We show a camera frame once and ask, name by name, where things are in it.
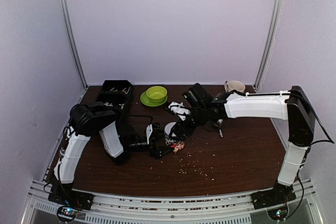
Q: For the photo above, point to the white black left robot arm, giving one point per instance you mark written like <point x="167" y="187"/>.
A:
<point x="119" y="138"/>

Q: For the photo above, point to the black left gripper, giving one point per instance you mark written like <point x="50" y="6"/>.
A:
<point x="156" y="152"/>

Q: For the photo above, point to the clear plastic jar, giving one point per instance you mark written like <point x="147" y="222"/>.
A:
<point x="176" y="146"/>

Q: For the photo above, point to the front aluminium rail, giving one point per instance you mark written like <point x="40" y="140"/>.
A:
<point x="109" y="208"/>

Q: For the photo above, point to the aluminium frame post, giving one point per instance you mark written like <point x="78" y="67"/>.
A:
<point x="72" y="43"/>
<point x="269" y="45"/>

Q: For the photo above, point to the black three-compartment candy tray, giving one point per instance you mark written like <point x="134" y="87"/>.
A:
<point x="116" y="95"/>

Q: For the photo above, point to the right aluminium frame post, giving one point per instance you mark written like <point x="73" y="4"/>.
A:
<point x="269" y="45"/>

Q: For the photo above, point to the left aluminium frame post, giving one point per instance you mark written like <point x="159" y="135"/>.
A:
<point x="72" y="43"/>

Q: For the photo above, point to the silver metal scoop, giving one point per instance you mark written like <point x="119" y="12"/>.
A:
<point x="219" y="124"/>

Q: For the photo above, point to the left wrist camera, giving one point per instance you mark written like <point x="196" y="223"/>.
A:
<point x="148" y="133"/>

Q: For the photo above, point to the green bowl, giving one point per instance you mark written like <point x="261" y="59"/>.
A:
<point x="156" y="92"/>

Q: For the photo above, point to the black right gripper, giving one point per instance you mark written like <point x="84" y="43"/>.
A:
<point x="179" y="125"/>

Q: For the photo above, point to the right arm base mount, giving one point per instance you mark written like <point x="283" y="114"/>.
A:
<point x="275" y="200"/>

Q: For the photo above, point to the green saucer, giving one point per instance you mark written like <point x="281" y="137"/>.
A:
<point x="146" y="101"/>

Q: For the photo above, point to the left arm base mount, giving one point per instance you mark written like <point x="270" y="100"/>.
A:
<point x="70" y="201"/>

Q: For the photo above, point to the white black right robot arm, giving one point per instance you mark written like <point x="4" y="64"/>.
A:
<point x="289" y="105"/>

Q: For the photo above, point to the coral pattern ceramic mug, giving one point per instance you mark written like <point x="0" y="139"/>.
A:
<point x="234" y="85"/>

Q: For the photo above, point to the silver jar lid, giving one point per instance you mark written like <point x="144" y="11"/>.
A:
<point x="167" y="130"/>

